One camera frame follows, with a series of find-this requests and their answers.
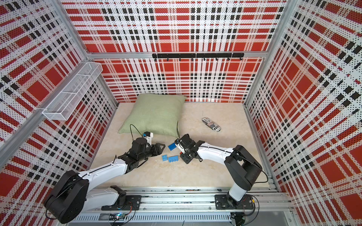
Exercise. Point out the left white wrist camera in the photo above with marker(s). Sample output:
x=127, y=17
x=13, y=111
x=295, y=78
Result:
x=148, y=136

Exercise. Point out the blue 2x4 lego brick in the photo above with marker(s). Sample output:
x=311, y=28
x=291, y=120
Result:
x=172, y=146

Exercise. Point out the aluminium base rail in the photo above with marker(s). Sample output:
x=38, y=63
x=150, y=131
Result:
x=193, y=204

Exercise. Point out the green square cushion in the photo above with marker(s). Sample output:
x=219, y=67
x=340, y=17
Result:
x=155, y=113

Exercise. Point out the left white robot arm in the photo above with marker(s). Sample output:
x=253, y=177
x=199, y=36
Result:
x=76, y=192

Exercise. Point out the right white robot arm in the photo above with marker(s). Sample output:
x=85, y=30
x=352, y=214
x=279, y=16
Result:
x=241, y=165

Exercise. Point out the black wall hook rail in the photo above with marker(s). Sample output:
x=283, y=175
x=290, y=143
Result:
x=197, y=55

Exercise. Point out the silver remote control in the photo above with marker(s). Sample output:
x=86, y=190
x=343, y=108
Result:
x=211, y=124

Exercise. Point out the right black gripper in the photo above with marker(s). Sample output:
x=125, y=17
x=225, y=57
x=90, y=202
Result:
x=183, y=157

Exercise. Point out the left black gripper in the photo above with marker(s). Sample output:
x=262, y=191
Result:
x=156, y=149

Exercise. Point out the white wire mesh basket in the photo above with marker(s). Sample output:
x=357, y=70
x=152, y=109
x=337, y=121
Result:
x=66, y=101

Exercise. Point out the green circuit board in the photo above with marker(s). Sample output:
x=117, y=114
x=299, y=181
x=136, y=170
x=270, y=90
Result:
x=117, y=217

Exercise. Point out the light blue 2x4 brick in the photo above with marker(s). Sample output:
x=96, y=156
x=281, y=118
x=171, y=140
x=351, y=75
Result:
x=173, y=159

